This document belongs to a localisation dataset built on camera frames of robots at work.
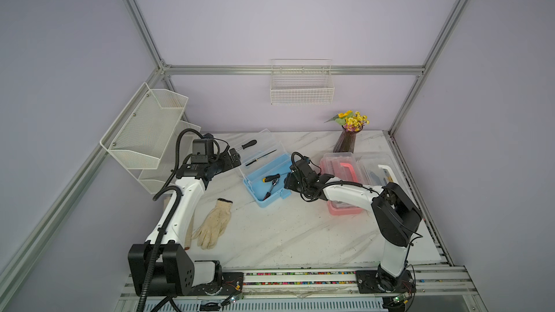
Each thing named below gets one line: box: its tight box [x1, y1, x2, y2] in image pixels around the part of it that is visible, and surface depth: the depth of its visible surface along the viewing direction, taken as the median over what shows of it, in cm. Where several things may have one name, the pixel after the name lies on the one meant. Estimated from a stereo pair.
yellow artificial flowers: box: [323, 109, 370, 133], surface depth 95 cm
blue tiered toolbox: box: [236, 128, 292, 208], surface depth 100 cm
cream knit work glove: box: [191, 197, 234, 250], surface depth 88 cm
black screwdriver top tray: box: [235, 139, 258, 152], surface depth 102 cm
